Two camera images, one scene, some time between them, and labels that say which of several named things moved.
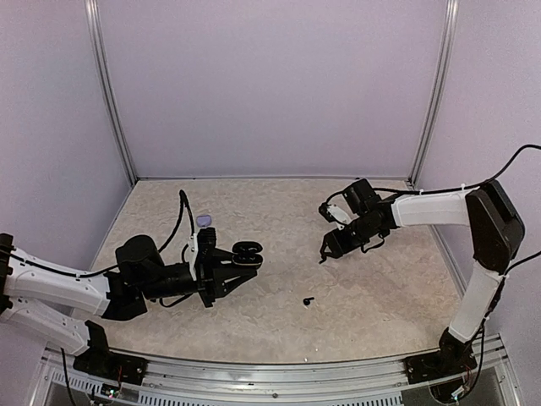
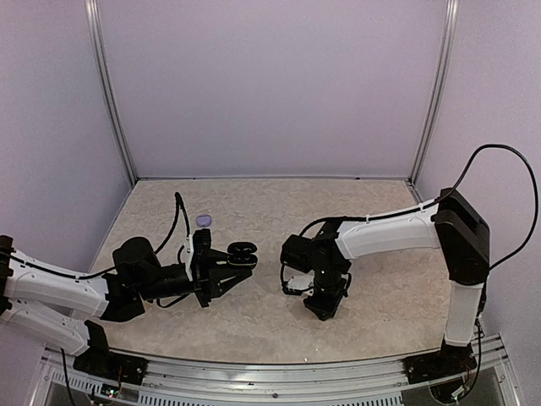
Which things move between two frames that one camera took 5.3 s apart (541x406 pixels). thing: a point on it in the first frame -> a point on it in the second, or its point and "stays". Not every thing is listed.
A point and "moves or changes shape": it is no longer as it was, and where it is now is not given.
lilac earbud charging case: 204,220 stays
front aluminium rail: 383,382 stays
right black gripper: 338,245 -> 327,309
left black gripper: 210,273 stays
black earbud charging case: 247,254 moves or changes shape
